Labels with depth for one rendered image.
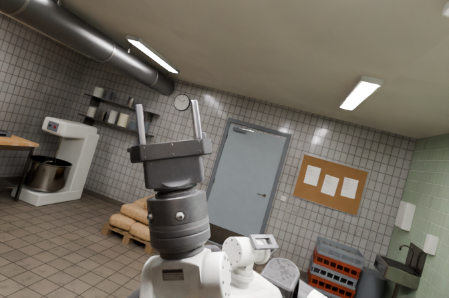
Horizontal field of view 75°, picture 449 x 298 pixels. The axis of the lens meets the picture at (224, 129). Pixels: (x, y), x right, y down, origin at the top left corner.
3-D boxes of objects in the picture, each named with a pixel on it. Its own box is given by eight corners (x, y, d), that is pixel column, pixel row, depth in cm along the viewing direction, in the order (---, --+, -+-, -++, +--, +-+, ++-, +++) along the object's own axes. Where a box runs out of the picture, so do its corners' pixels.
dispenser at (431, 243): (435, 256, 317) (439, 238, 318) (425, 253, 320) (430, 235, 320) (431, 253, 326) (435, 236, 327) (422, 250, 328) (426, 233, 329)
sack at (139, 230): (148, 244, 393) (151, 232, 393) (125, 234, 404) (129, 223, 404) (170, 232, 452) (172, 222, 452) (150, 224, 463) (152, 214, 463)
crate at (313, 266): (355, 290, 396) (357, 279, 396) (309, 272, 412) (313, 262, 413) (350, 279, 434) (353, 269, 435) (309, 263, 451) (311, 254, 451)
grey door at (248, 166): (255, 261, 480) (291, 133, 489) (192, 236, 508) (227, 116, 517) (256, 259, 489) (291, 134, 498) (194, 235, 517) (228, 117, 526)
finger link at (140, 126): (141, 103, 43) (145, 145, 43) (142, 107, 46) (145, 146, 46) (129, 103, 43) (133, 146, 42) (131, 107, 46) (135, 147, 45)
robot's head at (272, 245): (228, 246, 74) (248, 229, 71) (250, 245, 80) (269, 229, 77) (238, 270, 70) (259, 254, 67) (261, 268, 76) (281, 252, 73)
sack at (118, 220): (129, 233, 406) (132, 222, 407) (105, 224, 412) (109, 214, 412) (147, 222, 467) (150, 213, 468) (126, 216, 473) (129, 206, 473)
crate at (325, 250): (362, 269, 397) (365, 258, 397) (317, 252, 411) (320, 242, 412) (356, 259, 436) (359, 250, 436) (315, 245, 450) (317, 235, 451)
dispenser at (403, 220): (409, 232, 392) (416, 205, 393) (401, 228, 395) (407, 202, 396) (402, 227, 419) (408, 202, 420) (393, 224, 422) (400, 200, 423)
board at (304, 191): (357, 217, 459) (369, 171, 462) (291, 196, 485) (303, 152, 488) (357, 216, 462) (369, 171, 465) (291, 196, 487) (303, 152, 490)
